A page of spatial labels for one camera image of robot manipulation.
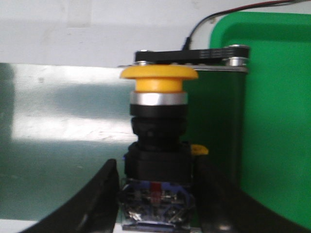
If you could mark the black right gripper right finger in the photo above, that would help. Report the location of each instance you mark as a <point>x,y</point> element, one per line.
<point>224,208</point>

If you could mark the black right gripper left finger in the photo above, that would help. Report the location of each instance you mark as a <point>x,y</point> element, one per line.
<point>93,209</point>

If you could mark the yellow mushroom push button switch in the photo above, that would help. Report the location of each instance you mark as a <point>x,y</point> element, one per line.
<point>156,195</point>

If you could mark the green plastic tray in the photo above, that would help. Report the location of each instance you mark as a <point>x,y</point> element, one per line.
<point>276,152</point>

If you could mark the green conveyor belt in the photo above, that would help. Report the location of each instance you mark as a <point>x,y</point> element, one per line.
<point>59,125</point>

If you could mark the black conveyor drive belt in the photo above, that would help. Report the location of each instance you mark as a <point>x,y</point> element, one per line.
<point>205,56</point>

